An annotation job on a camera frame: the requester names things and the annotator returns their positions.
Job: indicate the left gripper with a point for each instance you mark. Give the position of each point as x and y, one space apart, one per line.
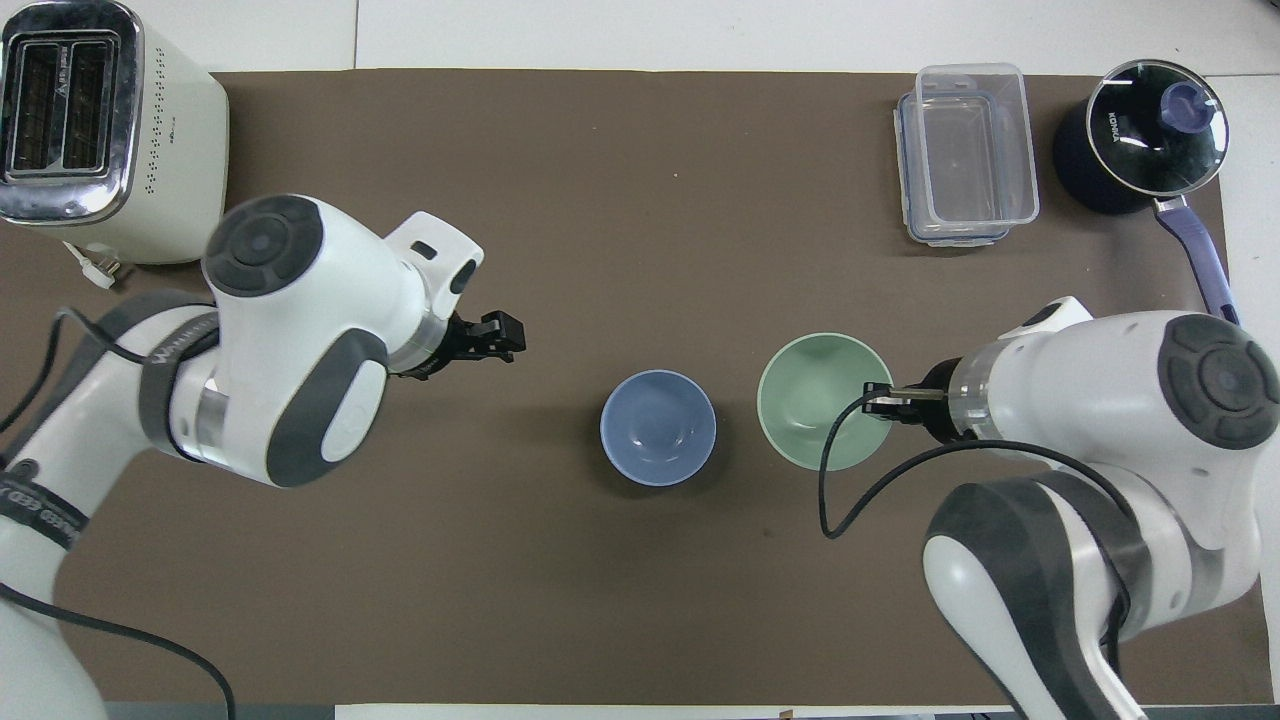
487 338

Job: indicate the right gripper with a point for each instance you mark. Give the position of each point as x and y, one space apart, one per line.
935 405

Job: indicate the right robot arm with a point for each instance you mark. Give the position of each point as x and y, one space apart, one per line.
1090 390

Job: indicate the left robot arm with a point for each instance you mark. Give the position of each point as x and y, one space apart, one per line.
300 330

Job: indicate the green bowl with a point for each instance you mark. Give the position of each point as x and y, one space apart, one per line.
810 400

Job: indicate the blue bowl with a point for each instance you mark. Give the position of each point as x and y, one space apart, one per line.
658 428

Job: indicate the blue-rimmed clear container lid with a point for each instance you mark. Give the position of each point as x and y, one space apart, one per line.
908 190

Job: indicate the clear plastic container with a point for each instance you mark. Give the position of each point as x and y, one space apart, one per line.
975 150

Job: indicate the dark blue saucepan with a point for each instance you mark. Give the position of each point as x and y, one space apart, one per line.
1075 165

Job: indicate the glass pot lid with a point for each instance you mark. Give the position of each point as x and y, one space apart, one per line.
1150 125

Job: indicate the cream and chrome toaster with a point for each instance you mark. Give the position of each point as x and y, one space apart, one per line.
175 150

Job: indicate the white power plug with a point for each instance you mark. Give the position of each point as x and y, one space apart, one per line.
98 268

